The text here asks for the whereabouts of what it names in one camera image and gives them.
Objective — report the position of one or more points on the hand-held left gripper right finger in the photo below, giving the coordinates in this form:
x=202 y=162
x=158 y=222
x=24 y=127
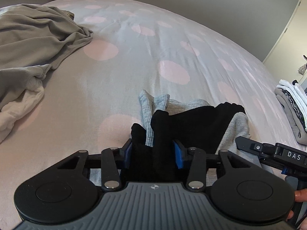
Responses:
x=178 y=155

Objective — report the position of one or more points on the dark patterned folded cloth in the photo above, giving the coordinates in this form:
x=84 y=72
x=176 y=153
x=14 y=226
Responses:
x=297 y=111

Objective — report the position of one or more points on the light grey shirt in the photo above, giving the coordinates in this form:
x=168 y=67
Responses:
x=36 y=40

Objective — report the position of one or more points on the striped cloth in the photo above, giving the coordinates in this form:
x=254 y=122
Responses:
x=69 y=14

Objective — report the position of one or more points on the person's right hand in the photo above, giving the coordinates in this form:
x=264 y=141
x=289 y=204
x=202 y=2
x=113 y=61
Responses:
x=301 y=195

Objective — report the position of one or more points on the stack of folded clothes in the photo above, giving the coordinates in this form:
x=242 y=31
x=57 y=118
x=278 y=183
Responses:
x=290 y=119

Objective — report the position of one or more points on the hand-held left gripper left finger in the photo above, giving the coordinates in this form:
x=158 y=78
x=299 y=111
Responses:
x=128 y=155

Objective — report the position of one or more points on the white folded cloth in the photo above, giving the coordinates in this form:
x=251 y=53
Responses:
x=291 y=89

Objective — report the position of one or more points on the pink polka dot bed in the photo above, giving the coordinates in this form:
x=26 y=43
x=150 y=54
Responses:
x=120 y=64

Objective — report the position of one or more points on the small beige bundle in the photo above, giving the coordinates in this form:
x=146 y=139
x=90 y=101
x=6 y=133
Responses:
x=302 y=69

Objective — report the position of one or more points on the grey shirt with black sleeves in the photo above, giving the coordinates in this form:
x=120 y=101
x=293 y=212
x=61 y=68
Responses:
x=196 y=122

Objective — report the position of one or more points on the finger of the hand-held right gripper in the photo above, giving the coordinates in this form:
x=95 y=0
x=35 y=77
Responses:
x=284 y=171
x=249 y=145

